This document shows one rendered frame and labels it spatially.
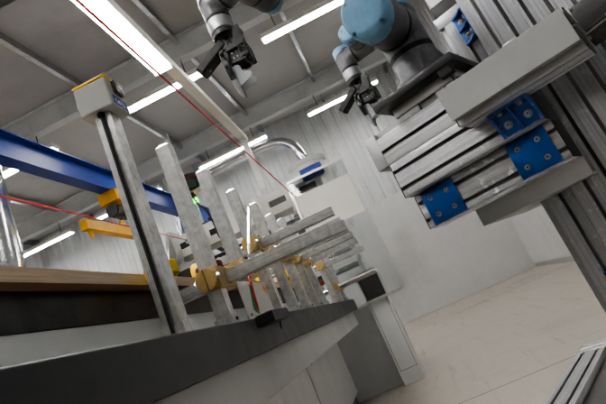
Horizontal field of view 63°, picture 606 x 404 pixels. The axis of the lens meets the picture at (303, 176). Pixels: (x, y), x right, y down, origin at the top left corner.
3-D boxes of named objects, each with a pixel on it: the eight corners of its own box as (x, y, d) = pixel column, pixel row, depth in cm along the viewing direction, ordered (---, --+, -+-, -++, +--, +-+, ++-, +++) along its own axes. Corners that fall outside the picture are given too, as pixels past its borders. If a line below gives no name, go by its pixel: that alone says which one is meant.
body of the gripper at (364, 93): (374, 96, 193) (361, 70, 196) (357, 107, 197) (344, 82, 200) (382, 98, 199) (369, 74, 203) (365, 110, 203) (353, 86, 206)
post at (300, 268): (323, 310, 232) (283, 217, 245) (322, 310, 228) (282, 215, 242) (316, 313, 232) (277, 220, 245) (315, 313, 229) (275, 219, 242)
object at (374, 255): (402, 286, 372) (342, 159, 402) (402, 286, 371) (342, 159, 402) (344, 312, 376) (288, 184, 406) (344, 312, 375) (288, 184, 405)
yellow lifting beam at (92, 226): (163, 246, 714) (156, 226, 723) (90, 235, 551) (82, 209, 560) (158, 249, 715) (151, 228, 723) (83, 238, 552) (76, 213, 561)
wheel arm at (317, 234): (335, 239, 117) (326, 223, 118) (332, 238, 113) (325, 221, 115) (170, 315, 120) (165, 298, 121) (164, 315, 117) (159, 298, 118)
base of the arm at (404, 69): (466, 71, 125) (447, 39, 127) (441, 62, 113) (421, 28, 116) (417, 105, 133) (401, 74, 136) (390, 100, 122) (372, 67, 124)
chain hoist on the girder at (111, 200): (139, 224, 654) (128, 191, 667) (124, 221, 621) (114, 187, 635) (122, 233, 656) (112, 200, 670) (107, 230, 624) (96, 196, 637)
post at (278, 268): (304, 318, 184) (256, 202, 197) (302, 318, 180) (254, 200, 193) (296, 322, 184) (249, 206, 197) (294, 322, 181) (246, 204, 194)
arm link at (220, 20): (202, 22, 143) (215, 35, 150) (207, 35, 141) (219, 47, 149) (224, 9, 141) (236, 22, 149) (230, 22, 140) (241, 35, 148)
